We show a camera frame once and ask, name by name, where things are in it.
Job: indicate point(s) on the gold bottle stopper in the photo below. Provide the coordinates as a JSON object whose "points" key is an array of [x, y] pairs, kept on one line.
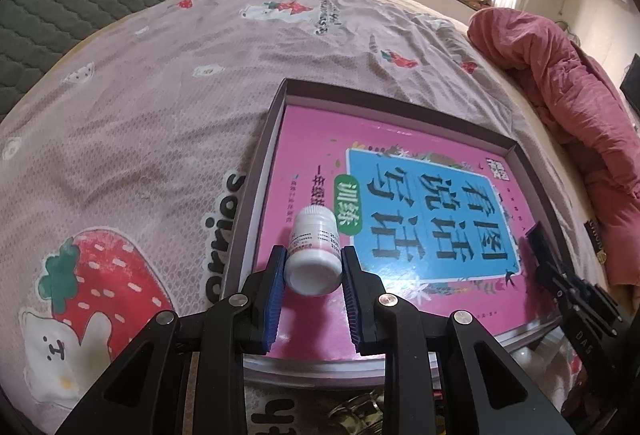
{"points": [[357, 415]]}

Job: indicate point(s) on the pink book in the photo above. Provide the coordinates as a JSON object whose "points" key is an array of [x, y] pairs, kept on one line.
{"points": [[320, 165]]}

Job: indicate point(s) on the dark shallow cardboard box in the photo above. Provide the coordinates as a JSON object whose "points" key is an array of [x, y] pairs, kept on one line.
{"points": [[250, 195]]}

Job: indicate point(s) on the pink strawberry print bedsheet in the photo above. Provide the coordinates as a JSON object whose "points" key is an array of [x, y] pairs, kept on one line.
{"points": [[150, 125]]}

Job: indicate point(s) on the pink quilt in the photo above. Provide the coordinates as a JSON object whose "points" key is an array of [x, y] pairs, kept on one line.
{"points": [[560, 85]]}

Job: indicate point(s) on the white earbuds case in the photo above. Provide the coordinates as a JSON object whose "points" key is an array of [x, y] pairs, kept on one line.
{"points": [[542, 350]]}

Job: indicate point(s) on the black television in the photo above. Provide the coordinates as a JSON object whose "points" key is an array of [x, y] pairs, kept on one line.
{"points": [[632, 87]]}

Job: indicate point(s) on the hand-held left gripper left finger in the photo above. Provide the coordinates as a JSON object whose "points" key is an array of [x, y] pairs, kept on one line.
{"points": [[272, 297]]}

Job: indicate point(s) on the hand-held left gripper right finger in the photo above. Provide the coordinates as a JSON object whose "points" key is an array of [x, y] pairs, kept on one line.
{"points": [[351, 307]]}

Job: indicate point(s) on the white pill bottle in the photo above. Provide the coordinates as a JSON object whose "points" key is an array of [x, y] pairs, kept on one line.
{"points": [[312, 267]]}

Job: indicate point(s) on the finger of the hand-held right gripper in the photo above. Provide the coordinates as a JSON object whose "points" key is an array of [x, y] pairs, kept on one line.
{"points": [[542, 242]]}

